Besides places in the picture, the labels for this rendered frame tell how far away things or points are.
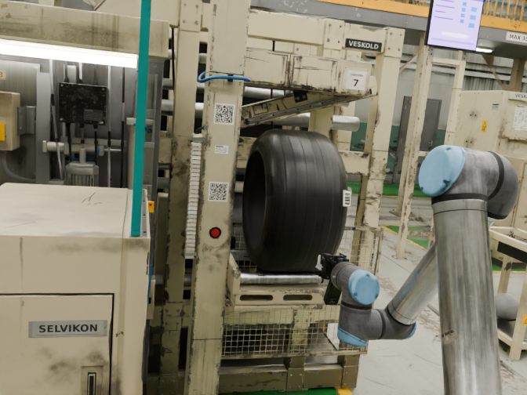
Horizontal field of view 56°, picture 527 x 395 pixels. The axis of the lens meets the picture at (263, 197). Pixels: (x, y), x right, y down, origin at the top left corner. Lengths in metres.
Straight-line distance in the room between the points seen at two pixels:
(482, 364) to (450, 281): 0.17
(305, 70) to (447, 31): 3.67
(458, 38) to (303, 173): 4.22
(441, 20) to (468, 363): 4.86
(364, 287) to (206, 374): 0.92
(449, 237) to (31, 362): 0.89
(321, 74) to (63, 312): 1.52
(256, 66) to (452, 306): 1.37
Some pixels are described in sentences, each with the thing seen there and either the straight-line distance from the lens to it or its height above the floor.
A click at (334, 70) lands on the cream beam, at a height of 1.73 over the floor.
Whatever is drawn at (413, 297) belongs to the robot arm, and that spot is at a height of 1.07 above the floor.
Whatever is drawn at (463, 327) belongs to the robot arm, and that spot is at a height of 1.15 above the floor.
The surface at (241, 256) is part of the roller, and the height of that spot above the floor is 0.90.
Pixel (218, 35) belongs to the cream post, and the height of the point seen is 1.78.
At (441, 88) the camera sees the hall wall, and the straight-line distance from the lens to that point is 12.90.
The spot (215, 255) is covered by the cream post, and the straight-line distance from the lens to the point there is 1.93.
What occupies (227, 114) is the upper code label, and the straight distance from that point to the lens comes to 1.84.
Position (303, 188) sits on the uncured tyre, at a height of 1.28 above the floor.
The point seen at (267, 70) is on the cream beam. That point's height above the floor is 1.70.
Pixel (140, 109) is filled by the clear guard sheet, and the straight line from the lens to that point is 0.99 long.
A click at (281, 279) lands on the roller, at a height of 0.90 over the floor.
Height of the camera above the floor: 1.55
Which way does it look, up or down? 10 degrees down
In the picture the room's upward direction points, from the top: 5 degrees clockwise
